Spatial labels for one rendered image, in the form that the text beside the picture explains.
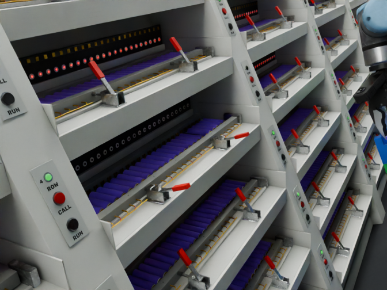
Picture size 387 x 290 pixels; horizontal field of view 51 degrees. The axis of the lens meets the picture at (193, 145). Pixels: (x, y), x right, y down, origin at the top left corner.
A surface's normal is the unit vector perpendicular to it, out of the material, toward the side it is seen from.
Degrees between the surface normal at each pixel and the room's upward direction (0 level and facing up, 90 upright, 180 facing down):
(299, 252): 21
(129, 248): 111
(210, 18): 90
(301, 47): 90
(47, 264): 90
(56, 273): 90
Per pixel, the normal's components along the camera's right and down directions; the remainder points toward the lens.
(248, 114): -0.51, 0.37
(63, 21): 0.86, 0.11
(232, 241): -0.10, -0.92
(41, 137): 0.77, -0.23
